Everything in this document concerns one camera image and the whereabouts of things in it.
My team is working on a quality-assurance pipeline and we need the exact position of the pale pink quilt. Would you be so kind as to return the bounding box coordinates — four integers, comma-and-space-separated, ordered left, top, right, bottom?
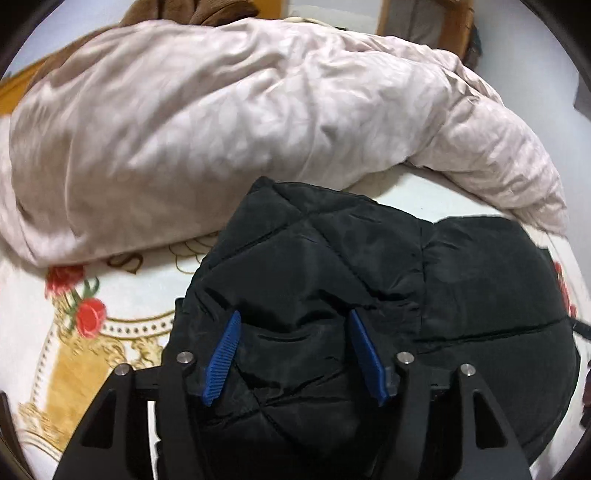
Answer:
0, 17, 570, 269

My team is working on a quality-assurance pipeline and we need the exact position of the wooden coat rack with clothes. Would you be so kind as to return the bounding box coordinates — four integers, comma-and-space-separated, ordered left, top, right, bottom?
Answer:
461, 22, 484, 71

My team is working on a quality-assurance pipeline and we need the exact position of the orange wooden headboard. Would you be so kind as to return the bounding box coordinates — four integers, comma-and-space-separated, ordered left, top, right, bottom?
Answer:
0, 60, 49, 118

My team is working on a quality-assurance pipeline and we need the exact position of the black padded jacket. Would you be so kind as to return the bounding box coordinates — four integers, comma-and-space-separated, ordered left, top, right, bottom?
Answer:
157, 176, 581, 480

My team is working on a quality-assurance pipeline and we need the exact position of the brown plush cloth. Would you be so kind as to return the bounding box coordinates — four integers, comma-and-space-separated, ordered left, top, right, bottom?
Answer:
39, 0, 265, 75

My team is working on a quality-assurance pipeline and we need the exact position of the floral bed sheet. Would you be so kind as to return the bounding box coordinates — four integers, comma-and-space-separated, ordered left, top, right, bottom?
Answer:
0, 164, 579, 480

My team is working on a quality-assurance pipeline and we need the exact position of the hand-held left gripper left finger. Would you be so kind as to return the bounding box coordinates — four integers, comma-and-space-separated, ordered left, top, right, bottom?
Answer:
53, 310, 243, 480

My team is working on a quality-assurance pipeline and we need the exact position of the wooden framed furniture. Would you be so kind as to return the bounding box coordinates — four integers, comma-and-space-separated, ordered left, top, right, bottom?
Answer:
376, 0, 476, 52

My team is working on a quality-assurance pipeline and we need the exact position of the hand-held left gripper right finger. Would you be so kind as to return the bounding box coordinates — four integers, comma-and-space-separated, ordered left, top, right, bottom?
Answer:
347, 308, 532, 480

